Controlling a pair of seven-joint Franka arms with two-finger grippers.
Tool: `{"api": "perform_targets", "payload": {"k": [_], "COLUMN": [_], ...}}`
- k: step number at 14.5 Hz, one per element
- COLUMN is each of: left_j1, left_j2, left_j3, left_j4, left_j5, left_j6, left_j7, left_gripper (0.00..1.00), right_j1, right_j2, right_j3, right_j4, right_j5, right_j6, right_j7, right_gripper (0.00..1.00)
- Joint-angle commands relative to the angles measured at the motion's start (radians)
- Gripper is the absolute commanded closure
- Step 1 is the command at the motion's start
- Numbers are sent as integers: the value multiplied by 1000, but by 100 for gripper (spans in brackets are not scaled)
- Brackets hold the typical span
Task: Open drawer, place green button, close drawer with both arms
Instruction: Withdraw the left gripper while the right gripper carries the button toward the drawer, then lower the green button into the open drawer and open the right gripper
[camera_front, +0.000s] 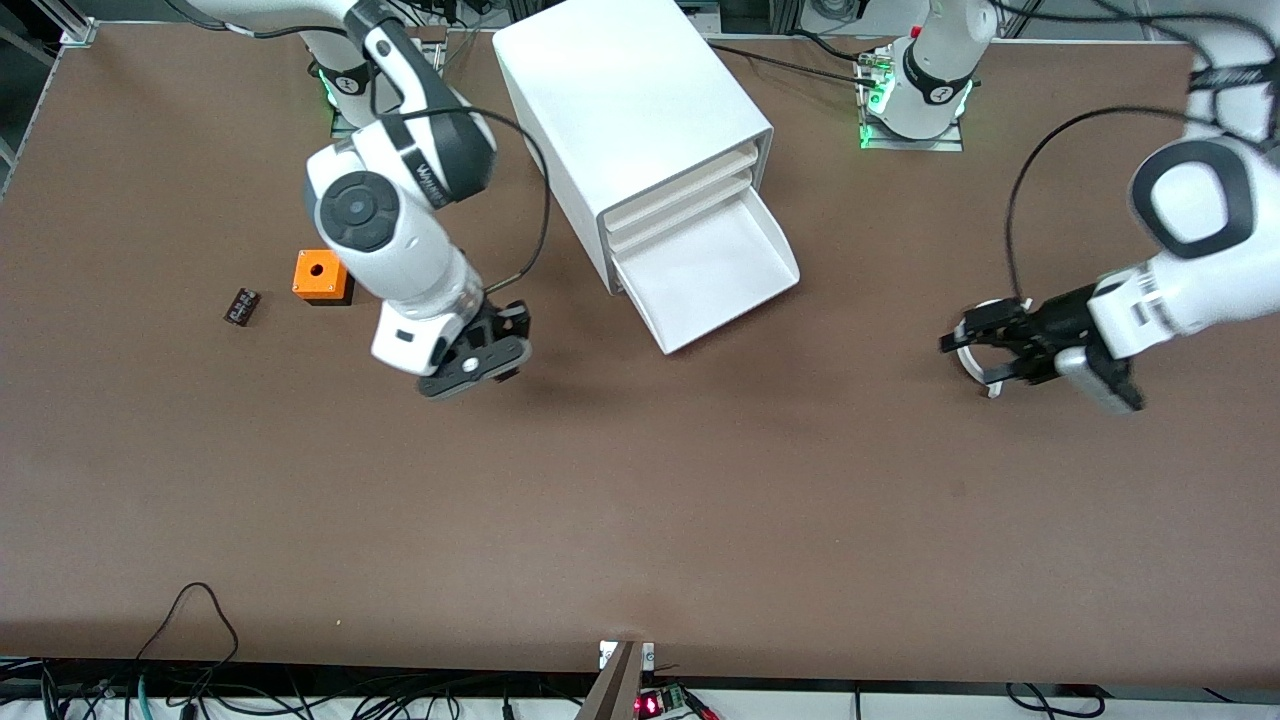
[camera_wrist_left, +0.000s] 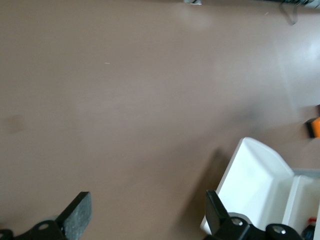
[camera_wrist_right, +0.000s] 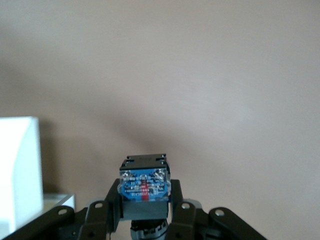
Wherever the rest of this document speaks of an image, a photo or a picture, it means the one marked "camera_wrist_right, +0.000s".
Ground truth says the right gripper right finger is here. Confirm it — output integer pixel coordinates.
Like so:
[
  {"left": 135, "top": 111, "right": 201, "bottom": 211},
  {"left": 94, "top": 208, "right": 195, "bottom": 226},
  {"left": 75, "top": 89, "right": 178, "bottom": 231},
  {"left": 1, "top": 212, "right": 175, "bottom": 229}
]
[{"left": 164, "top": 178, "right": 268, "bottom": 240}]

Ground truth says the green push button switch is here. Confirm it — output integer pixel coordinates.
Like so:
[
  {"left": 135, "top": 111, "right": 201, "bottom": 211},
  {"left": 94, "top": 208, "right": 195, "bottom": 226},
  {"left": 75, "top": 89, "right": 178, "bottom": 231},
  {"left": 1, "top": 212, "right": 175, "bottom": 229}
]
[{"left": 117, "top": 152, "right": 172, "bottom": 240}]

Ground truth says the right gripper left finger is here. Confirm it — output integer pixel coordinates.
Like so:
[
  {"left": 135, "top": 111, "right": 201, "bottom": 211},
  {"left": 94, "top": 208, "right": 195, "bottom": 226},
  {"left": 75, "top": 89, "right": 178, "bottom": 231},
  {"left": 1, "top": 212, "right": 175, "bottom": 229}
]
[{"left": 0, "top": 178, "right": 131, "bottom": 240}]

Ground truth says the white drawer cabinet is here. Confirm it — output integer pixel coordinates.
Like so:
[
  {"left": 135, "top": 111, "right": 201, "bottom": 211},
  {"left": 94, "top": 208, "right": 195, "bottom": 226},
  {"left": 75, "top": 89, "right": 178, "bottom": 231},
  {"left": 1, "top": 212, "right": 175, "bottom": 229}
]
[{"left": 0, "top": 116, "right": 45, "bottom": 235}]

